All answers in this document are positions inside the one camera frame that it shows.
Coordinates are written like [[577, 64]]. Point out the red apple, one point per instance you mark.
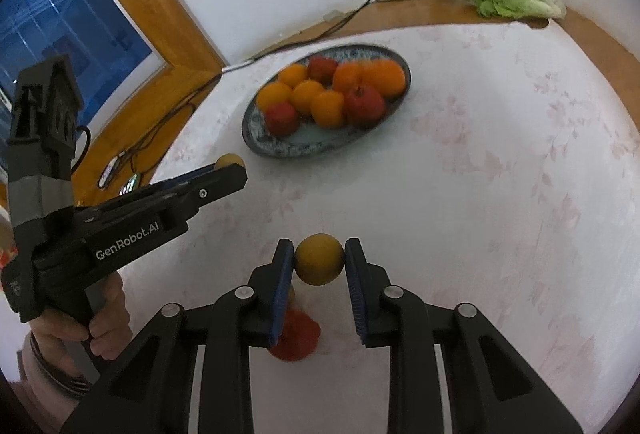
[[365, 105], [281, 117]]

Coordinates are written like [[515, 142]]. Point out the small yellow fruit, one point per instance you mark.
[[319, 260], [230, 160]]

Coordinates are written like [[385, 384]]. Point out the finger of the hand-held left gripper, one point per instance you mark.
[[215, 186], [195, 175]]

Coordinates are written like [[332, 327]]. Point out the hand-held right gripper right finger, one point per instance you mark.
[[356, 294]]

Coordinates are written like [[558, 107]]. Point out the smartphone with lit screen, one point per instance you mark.
[[129, 184]]

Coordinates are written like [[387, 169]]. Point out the large orange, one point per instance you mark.
[[348, 76], [385, 76]]

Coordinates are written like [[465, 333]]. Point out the small red fruit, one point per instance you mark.
[[321, 68]]

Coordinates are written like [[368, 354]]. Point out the wooden framed window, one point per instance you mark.
[[165, 13]]

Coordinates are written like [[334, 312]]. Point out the white floral tablecloth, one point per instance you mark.
[[450, 189]]

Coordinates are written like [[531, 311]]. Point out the blue patterned plate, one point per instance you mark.
[[310, 143]]

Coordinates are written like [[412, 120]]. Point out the small white block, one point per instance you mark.
[[332, 15]]

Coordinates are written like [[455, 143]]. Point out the red-orange fruit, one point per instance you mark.
[[300, 334]]

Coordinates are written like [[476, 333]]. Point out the person's left hand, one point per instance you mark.
[[107, 314]]

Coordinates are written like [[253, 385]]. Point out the person's left forearm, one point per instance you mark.
[[45, 389]]

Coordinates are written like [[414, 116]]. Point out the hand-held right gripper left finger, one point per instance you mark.
[[282, 294]]

